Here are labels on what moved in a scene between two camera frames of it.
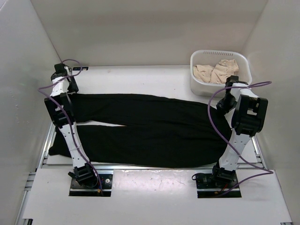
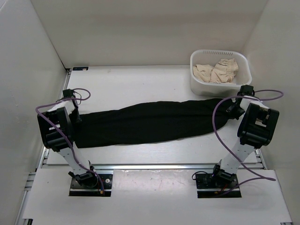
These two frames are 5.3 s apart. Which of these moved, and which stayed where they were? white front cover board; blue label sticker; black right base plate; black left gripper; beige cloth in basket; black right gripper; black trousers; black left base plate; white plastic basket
Moved: black right gripper; black trousers; black left gripper
Stayed: white front cover board; blue label sticker; beige cloth in basket; black right base plate; black left base plate; white plastic basket
